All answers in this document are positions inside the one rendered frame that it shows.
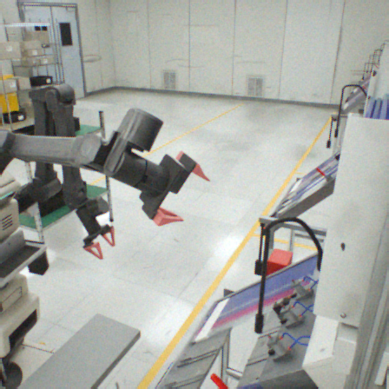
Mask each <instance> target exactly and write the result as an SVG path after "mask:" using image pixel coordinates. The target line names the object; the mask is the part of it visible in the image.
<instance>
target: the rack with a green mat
mask: <svg viewBox="0 0 389 389"><path fill-rule="evenodd" d="M98 112H99V119H100V127H95V126H89V125H82V124H80V130H79V131H77V132H76V137H77V136H78V135H84V134H97V133H100V132H101V136H102V138H104V139H106V131H105V123H104V114H103V111H98ZM23 163H24V166H25V171H26V175H27V180H28V182H29V181H32V179H33V174H32V169H31V166H30V162H29V163H27V162H23ZM105 183H106V188H103V187H99V186H95V185H90V184H88V183H87V192H88V193H87V196H88V197H89V198H90V197H95V196H104V195H107V200H108V204H109V221H110V222H113V221H114V216H113V208H112V199H111V190H110V181H109V177H107V176H106V175H105ZM75 211H76V210H74V211H72V212H71V211H70V209H69V207H68V206H67V205H66V204H65V205H64V206H62V207H60V208H58V209H57V210H56V211H54V212H52V213H48V214H47V215H45V216H44V217H41V216H40V213H39V212H38V213H36V214H34V216H32V217H28V216H25V215H21V214H20V215H19V221H20V227H21V228H25V229H29V230H31V231H34V232H37V233H38V238H39V242H42V243H44V244H45V239H44V234H43V232H44V231H45V230H47V229H48V228H51V227H53V226H55V225H56V224H57V223H59V222H61V221H62V220H64V219H66V218H67V217H69V216H71V215H72V214H74V213H75Z"/></svg>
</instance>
